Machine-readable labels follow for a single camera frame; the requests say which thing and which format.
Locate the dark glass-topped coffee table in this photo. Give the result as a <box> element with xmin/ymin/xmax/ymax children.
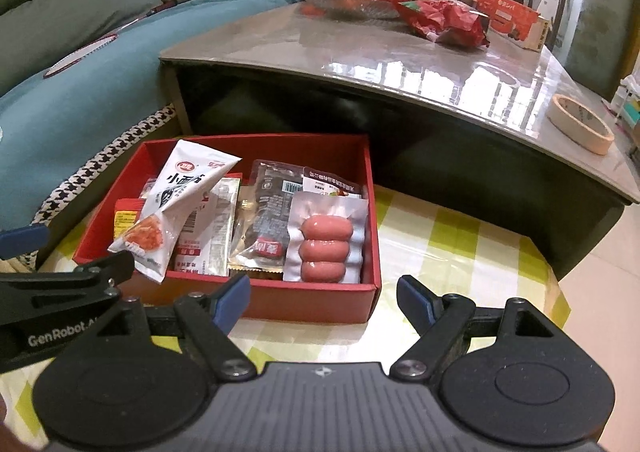
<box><xmin>158</xmin><ymin>0</ymin><xmax>640</xmax><ymax>283</ymax></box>

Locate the orange white carton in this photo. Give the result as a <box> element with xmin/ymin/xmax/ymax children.
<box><xmin>474</xmin><ymin>0</ymin><xmax>552</xmax><ymax>52</ymax></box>

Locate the dark brown snack packet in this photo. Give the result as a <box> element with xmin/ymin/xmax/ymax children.
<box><xmin>248</xmin><ymin>159</ymin><xmax>308</xmax><ymax>259</ymax></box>

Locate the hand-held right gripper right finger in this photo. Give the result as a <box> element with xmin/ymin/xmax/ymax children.
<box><xmin>389</xmin><ymin>274</ymin><xmax>557</xmax><ymax>379</ymax></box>

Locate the crumpled red snack bag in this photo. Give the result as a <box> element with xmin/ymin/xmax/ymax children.
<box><xmin>396</xmin><ymin>0</ymin><xmax>494</xmax><ymax>49</ymax></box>

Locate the red yellow snack bag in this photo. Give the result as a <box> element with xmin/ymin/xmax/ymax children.
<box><xmin>113</xmin><ymin>197</ymin><xmax>152</xmax><ymax>254</ymax></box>

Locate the red cardboard box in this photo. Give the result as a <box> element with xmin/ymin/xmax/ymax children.
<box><xmin>72</xmin><ymin>133</ymin><xmax>382</xmax><ymax>325</ymax></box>

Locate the red white barcode snack packet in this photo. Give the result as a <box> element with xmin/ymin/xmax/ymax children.
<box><xmin>171</xmin><ymin>176</ymin><xmax>244</xmax><ymax>279</ymax></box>

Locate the green white checked tablecloth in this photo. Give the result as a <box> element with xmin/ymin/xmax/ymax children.
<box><xmin>0</xmin><ymin>184</ymin><xmax>572</xmax><ymax>452</ymax></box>

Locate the green armchair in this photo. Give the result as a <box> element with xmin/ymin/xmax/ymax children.
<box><xmin>562</xmin><ymin>0</ymin><xmax>640</xmax><ymax>104</ymax></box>

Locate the cluttered storage rack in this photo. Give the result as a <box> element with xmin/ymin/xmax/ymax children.
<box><xmin>602</xmin><ymin>73</ymin><xmax>640</xmax><ymax>159</ymax></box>

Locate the clear sausage packet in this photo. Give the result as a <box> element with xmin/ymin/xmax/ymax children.
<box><xmin>282</xmin><ymin>190</ymin><xmax>370</xmax><ymax>284</ymax></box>

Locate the beige tape roll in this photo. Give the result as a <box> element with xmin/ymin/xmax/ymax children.
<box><xmin>545</xmin><ymin>93</ymin><xmax>616</xmax><ymax>156</ymax></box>

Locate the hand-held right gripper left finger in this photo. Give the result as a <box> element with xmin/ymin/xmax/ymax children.
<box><xmin>97</xmin><ymin>274</ymin><xmax>257</xmax><ymax>380</ymax></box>

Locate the white orange snack packet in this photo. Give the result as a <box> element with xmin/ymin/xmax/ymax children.
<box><xmin>107</xmin><ymin>139</ymin><xmax>242</xmax><ymax>284</ymax></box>

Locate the white red-trimmed strip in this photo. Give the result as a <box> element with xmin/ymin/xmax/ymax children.
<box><xmin>43</xmin><ymin>32</ymin><xmax>119</xmax><ymax>80</ymax></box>

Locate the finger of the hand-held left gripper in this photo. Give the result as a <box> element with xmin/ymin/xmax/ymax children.
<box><xmin>0</xmin><ymin>250</ymin><xmax>136</xmax><ymax>329</ymax></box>
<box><xmin>0</xmin><ymin>224</ymin><xmax>51</xmax><ymax>259</ymax></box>

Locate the teal houndstooth-trimmed sofa cover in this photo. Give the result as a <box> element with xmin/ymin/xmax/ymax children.
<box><xmin>0</xmin><ymin>0</ymin><xmax>312</xmax><ymax>255</ymax></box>

